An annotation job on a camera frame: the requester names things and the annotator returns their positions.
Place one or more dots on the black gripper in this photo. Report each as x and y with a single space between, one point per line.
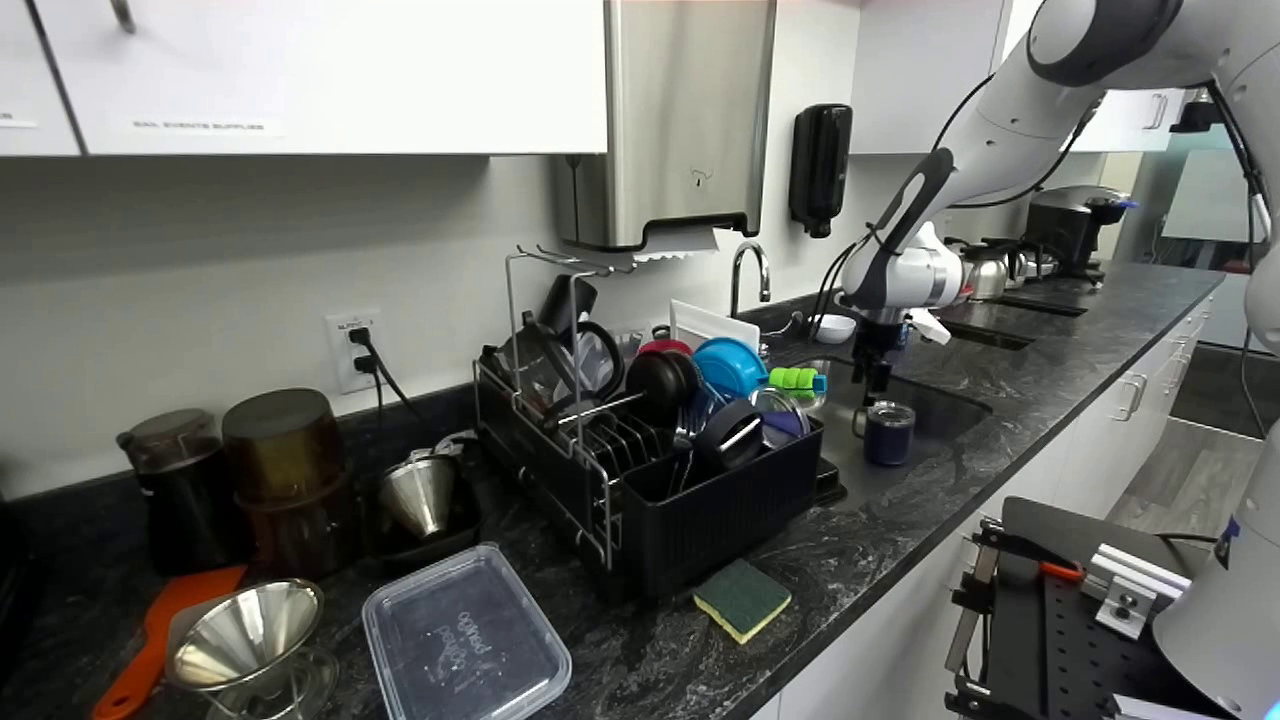
882 340

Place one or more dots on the dark blue mug clear lid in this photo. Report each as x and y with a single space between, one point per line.
889 435

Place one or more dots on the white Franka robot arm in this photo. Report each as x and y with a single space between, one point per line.
1055 80

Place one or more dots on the black dish rack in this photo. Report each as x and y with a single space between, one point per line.
723 512

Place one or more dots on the red round dish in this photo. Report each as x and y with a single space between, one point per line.
664 344

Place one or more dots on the small white bowl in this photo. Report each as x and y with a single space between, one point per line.
833 328

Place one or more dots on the stainless steel sink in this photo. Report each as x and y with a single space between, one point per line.
945 407

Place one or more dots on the clear round cup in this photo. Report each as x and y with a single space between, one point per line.
784 426

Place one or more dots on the blue bowl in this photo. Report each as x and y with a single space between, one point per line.
729 364

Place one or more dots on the white rectangular board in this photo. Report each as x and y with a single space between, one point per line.
712 327

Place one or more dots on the chrome faucet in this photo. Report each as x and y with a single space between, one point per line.
733 287

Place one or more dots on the black flat mat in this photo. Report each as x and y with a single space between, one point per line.
1055 296

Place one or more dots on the white base cabinet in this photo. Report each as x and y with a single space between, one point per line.
1067 452

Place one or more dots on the black coffee machine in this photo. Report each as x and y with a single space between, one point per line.
1072 226

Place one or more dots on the green yellow sponge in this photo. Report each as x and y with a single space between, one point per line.
743 603

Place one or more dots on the dark round lid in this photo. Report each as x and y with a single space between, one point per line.
603 356

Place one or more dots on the white upper cabinet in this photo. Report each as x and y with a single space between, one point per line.
333 64
907 80

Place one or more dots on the grey tool plate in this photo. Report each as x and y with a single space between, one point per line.
1067 654

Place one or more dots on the steel paper towel dispenser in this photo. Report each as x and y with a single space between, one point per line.
664 123

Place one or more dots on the steel cup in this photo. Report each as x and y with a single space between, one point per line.
425 492

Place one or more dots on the clear plastic container lid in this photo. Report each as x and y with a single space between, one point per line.
462 647

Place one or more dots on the large dark brown canister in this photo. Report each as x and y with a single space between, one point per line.
287 465

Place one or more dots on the steel funnel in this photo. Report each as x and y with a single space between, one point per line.
247 635

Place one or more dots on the small dark canister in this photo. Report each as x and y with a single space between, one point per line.
182 492

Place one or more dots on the orange spatula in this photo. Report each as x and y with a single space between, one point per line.
146 643

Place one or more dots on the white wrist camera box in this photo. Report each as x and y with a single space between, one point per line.
925 327

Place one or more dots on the black wall soap dispenser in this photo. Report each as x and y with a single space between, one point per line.
816 164

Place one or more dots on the aluminium bracket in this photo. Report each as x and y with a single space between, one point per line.
1133 580

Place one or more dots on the white wall outlet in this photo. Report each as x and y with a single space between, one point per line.
338 380

